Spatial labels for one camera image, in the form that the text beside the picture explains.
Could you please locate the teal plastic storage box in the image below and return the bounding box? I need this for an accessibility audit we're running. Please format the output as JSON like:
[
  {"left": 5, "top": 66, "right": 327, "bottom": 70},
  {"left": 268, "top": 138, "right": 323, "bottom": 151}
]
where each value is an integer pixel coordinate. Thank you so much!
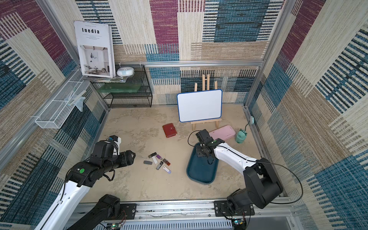
[{"left": 186, "top": 143, "right": 219, "bottom": 185}]

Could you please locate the black silver swivel usb drive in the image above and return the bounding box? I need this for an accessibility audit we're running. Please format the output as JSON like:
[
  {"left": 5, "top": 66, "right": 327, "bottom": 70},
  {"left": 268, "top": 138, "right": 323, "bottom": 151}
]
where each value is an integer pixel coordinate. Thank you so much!
[{"left": 156, "top": 161, "right": 164, "bottom": 170}]

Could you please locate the dark red swivel usb drive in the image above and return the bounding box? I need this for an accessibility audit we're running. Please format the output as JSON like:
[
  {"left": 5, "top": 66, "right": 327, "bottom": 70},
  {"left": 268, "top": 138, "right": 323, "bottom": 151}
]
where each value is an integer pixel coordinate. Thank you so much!
[{"left": 163, "top": 159, "right": 171, "bottom": 166}]

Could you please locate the white lilac usb drive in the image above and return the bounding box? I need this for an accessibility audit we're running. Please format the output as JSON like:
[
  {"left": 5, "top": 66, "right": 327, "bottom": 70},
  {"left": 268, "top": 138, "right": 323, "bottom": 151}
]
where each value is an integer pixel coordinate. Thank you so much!
[{"left": 163, "top": 166, "right": 171, "bottom": 174}]

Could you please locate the black translucent usb drive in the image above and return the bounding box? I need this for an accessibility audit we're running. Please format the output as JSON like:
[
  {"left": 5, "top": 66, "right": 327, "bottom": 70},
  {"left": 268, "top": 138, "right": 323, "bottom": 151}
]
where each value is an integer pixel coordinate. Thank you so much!
[{"left": 148, "top": 152, "right": 157, "bottom": 158}]

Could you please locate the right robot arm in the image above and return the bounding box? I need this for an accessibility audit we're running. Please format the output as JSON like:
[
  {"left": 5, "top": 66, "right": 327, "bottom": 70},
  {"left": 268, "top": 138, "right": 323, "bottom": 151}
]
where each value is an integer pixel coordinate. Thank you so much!
[{"left": 195, "top": 129, "right": 304, "bottom": 213}]

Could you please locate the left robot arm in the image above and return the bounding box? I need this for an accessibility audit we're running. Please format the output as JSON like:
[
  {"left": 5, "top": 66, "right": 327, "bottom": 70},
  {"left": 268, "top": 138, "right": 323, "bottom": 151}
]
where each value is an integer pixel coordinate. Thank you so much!
[{"left": 36, "top": 135, "right": 136, "bottom": 230}]

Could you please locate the pink plastic lid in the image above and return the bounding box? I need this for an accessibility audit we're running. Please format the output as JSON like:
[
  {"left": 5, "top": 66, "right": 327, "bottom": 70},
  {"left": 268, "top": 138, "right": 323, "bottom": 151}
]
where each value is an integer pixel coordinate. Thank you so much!
[{"left": 209, "top": 125, "right": 236, "bottom": 141}]

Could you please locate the wooden easel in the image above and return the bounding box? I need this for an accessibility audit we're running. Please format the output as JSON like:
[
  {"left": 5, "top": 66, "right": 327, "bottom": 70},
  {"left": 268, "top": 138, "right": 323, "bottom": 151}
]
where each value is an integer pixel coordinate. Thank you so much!
[{"left": 191, "top": 74, "right": 222, "bottom": 131}]

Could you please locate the red leather wallet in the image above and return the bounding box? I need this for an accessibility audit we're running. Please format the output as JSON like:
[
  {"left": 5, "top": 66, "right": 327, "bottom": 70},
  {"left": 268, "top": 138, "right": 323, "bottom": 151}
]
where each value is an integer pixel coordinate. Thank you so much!
[{"left": 163, "top": 123, "right": 177, "bottom": 138}]

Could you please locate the green board on shelf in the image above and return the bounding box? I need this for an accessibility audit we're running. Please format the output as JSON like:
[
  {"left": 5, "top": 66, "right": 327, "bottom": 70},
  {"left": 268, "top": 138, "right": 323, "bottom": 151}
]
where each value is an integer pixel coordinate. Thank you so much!
[{"left": 97, "top": 83, "right": 142, "bottom": 93}]

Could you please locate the white round device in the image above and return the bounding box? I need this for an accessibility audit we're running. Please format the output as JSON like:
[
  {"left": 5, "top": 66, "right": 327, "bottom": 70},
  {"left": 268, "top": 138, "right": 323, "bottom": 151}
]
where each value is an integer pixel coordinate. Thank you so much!
[{"left": 117, "top": 67, "right": 135, "bottom": 77}]

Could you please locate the Inedia magazine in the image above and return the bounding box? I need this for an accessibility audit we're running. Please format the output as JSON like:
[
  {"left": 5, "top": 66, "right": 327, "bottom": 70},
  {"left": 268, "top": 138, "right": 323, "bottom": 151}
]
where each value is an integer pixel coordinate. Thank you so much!
[{"left": 74, "top": 21, "right": 116, "bottom": 78}]

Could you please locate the white board blue frame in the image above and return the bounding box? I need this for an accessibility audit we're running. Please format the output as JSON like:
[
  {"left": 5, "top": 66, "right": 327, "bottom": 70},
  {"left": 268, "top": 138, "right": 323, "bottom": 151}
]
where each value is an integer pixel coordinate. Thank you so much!
[{"left": 177, "top": 89, "right": 223, "bottom": 123}]

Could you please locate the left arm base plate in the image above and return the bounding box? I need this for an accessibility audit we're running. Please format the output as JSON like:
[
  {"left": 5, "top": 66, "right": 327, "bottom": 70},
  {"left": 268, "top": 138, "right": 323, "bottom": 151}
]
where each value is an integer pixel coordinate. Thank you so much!
[{"left": 116, "top": 203, "right": 137, "bottom": 220}]

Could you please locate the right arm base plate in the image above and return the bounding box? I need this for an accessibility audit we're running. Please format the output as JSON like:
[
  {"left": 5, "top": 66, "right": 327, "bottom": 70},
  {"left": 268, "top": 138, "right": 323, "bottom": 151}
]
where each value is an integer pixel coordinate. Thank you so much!
[{"left": 213, "top": 200, "right": 255, "bottom": 218}]

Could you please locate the black wire shelf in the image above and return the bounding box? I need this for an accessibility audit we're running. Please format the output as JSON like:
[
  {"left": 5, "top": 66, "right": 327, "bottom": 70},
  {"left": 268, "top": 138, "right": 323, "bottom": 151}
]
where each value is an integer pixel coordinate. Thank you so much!
[{"left": 92, "top": 65, "right": 153, "bottom": 108}]

